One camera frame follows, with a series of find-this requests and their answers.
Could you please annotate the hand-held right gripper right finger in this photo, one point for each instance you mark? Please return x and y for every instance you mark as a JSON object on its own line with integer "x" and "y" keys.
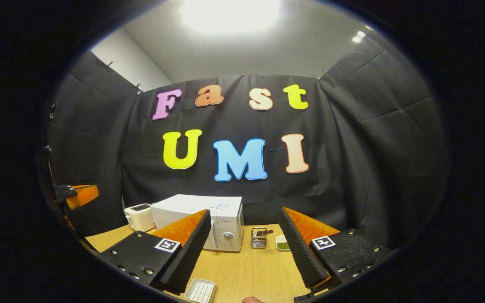
{"x": 299, "y": 252}

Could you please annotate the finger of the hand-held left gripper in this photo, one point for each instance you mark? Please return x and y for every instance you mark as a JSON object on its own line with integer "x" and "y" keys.
{"x": 84, "y": 195}

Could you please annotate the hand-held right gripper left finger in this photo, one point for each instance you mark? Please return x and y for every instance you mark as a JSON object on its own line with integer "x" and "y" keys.
{"x": 192, "y": 252}

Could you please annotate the white microwave oven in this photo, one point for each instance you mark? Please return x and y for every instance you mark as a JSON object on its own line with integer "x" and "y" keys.
{"x": 192, "y": 206}

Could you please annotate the white divided dish of beans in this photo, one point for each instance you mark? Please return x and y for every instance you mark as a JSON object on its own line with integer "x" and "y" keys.
{"x": 283, "y": 245}

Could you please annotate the white slotted tray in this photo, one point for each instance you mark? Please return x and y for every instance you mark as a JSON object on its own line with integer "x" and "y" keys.
{"x": 200, "y": 291}

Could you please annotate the white toaster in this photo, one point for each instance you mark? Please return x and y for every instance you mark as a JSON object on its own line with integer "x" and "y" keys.
{"x": 139, "y": 219}

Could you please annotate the black backdrop cloth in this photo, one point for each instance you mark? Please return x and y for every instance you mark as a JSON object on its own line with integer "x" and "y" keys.
{"x": 352, "y": 147}

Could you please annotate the small ceiling light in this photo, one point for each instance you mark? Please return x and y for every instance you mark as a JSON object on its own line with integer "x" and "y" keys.
{"x": 358, "y": 36}

